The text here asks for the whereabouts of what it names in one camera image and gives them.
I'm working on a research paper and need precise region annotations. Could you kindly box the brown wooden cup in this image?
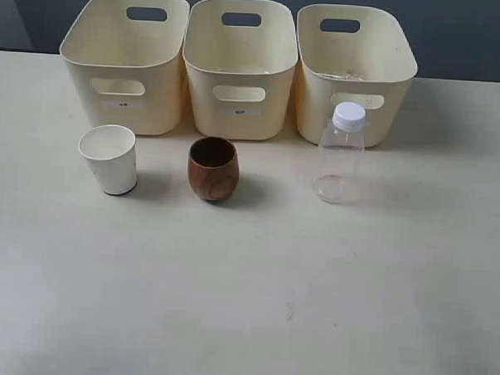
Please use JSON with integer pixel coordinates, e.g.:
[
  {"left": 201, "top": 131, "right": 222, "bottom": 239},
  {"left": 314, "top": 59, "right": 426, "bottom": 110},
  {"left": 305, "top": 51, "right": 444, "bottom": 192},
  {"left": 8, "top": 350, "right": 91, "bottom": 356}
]
[{"left": 187, "top": 137, "right": 240, "bottom": 202}]

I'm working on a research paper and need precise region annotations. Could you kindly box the clear plastic bottle white cap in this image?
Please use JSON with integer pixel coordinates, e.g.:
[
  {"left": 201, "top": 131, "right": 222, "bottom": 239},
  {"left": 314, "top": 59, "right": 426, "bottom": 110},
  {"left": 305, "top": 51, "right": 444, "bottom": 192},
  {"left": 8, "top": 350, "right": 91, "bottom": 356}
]
[{"left": 312, "top": 101, "right": 367, "bottom": 204}]

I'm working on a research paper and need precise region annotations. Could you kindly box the white paper cup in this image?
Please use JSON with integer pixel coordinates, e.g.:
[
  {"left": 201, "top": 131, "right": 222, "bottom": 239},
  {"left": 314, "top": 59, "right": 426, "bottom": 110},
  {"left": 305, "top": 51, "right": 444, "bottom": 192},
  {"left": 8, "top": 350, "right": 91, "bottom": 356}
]
[{"left": 78, "top": 124, "right": 138, "bottom": 196}]

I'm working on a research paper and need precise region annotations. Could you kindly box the middle bin white label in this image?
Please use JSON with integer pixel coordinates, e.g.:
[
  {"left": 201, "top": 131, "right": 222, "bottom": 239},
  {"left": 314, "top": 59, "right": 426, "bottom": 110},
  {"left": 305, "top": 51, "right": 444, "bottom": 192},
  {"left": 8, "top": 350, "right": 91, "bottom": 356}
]
[{"left": 218, "top": 107, "right": 263, "bottom": 117}]

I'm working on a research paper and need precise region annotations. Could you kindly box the bin white label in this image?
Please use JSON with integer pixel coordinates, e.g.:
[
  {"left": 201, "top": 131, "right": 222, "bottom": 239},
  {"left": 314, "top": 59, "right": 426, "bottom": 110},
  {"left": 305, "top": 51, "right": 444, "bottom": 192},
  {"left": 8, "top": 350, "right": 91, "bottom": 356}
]
[
  {"left": 218, "top": 107, "right": 263, "bottom": 117},
  {"left": 102, "top": 100, "right": 148, "bottom": 110}
]

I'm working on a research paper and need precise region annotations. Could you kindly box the middle cream plastic bin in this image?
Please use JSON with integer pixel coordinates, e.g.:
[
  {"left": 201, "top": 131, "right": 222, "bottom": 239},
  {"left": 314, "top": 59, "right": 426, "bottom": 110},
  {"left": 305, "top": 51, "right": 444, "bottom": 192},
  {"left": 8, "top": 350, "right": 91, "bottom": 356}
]
[{"left": 182, "top": 0, "right": 299, "bottom": 140}]

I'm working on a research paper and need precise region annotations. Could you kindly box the cream plastic bin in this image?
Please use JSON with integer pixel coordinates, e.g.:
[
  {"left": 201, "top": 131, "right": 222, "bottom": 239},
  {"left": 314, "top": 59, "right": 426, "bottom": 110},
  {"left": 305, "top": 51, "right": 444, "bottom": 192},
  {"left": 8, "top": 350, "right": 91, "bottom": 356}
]
[
  {"left": 182, "top": 0, "right": 299, "bottom": 140},
  {"left": 294, "top": 3, "right": 418, "bottom": 147},
  {"left": 59, "top": 0, "right": 190, "bottom": 136}
]

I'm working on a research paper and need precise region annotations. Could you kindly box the left bin white label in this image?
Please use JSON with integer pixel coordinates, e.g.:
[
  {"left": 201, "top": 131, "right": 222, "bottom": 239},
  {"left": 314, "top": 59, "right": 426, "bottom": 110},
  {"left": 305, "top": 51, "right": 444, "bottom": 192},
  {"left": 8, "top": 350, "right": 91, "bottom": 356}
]
[{"left": 102, "top": 100, "right": 148, "bottom": 110}]

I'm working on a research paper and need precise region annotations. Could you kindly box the right cream plastic bin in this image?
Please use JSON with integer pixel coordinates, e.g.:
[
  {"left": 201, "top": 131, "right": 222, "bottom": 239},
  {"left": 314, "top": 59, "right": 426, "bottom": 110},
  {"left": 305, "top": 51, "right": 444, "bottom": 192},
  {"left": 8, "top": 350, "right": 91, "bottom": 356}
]
[{"left": 294, "top": 3, "right": 418, "bottom": 147}]

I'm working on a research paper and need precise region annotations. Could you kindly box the left cream plastic bin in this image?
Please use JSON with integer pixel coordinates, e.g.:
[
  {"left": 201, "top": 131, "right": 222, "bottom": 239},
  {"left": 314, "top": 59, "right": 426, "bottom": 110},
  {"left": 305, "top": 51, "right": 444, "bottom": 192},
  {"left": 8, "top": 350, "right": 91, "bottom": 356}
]
[{"left": 59, "top": 0, "right": 190, "bottom": 136}]

